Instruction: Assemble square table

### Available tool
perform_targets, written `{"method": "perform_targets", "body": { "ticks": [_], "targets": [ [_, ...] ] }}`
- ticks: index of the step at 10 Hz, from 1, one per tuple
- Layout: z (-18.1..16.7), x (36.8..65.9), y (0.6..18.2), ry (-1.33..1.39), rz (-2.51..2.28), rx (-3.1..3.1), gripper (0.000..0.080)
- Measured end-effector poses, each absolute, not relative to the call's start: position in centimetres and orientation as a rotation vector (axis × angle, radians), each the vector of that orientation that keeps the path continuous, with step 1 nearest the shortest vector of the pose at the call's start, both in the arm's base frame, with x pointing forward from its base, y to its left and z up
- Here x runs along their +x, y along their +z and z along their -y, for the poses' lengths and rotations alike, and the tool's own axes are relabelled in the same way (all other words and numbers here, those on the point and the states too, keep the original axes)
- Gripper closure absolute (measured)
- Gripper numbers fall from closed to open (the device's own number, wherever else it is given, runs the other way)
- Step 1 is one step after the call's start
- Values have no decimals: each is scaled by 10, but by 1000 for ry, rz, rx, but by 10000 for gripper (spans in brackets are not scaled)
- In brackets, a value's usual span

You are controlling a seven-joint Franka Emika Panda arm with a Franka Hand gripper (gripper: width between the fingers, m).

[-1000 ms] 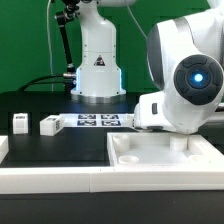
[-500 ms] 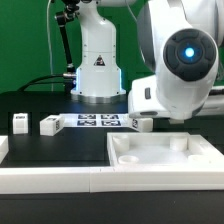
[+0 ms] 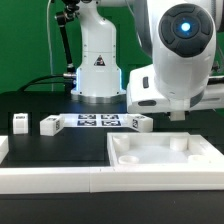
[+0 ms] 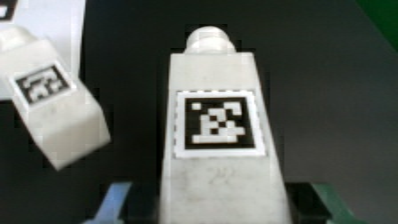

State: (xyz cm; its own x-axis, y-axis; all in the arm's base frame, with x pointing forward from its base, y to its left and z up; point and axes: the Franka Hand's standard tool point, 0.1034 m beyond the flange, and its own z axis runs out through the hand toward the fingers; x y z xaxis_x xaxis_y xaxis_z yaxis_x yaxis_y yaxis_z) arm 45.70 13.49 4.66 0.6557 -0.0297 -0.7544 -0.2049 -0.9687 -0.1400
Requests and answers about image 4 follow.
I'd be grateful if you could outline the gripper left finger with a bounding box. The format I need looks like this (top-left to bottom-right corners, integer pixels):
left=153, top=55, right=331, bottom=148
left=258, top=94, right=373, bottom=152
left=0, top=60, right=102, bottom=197
left=82, top=182, right=132, bottom=224

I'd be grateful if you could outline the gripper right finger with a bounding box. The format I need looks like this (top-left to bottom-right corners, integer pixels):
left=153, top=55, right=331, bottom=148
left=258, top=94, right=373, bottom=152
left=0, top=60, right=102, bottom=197
left=309, top=183, right=365, bottom=224

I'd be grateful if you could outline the white table leg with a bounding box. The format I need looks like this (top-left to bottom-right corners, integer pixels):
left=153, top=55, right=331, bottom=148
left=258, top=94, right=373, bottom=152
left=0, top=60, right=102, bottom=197
left=158, top=26, right=293, bottom=224

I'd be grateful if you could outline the white table leg angled right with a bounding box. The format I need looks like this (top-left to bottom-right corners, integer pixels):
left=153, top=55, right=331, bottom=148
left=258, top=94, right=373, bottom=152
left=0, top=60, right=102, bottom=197
left=0, top=26, right=110, bottom=170

